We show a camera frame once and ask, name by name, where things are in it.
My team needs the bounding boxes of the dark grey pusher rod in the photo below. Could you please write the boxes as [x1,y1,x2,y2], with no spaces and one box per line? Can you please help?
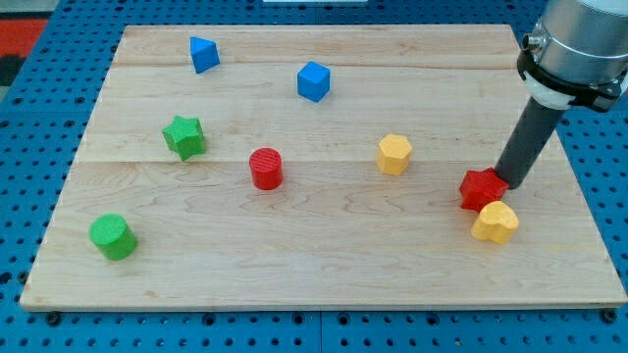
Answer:
[495,98,564,189]

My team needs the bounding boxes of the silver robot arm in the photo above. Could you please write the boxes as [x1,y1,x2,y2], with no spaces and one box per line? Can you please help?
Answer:
[495,0,627,189]

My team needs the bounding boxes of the red star block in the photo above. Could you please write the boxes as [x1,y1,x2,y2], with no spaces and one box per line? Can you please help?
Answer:
[459,168,509,212]

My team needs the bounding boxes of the yellow hexagon block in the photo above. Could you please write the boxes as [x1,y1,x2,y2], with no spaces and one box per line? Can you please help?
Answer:
[376,134,412,176]

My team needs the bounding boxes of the green star block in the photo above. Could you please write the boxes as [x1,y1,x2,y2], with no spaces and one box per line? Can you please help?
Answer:
[162,116,205,161]

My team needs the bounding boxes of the yellow heart block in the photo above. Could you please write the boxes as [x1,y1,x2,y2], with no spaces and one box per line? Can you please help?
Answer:
[471,201,519,244]

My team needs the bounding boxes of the blue cube block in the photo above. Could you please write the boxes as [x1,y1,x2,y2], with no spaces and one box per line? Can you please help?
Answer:
[297,62,331,102]

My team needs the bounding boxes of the red cylinder block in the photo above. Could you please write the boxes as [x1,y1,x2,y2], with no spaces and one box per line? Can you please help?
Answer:
[249,147,284,190]

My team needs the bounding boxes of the wooden board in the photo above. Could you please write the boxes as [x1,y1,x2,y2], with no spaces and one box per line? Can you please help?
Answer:
[21,25,627,312]

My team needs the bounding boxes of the blue triangle block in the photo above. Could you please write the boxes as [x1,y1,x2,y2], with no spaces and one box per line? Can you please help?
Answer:
[189,36,221,74]

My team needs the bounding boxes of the green cylinder block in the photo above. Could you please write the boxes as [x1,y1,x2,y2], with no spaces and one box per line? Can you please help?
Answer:
[89,213,137,261]

